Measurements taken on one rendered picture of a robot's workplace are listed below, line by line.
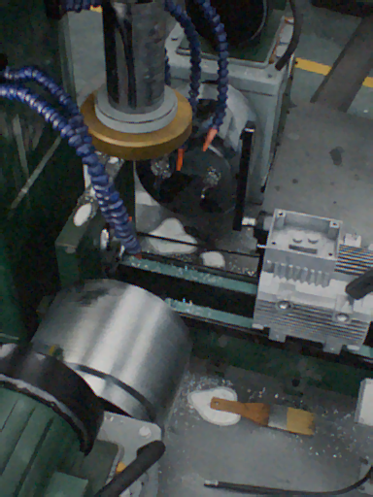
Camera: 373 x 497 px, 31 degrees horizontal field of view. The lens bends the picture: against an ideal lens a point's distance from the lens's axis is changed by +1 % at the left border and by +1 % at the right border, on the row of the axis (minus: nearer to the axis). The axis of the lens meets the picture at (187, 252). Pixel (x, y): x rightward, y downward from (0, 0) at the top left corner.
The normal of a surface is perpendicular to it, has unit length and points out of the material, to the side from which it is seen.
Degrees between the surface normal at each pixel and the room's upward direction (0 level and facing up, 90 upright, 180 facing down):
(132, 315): 17
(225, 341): 90
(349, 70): 0
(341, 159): 0
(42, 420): 40
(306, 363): 90
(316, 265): 90
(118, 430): 0
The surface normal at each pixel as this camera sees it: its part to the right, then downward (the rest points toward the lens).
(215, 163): -0.27, 0.69
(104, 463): 0.04, -0.69
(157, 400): 0.87, -0.14
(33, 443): 0.65, -0.38
